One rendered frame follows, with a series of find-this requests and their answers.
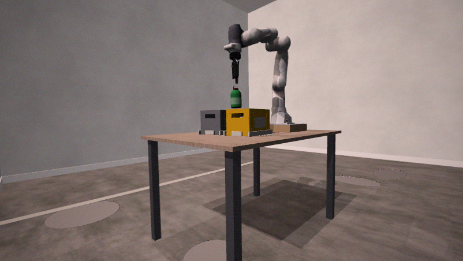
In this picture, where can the yellow crate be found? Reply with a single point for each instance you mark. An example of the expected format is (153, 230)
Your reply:
(253, 120)

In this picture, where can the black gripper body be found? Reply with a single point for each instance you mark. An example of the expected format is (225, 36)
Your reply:
(235, 55)

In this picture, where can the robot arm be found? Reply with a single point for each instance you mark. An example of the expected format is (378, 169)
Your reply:
(239, 39)

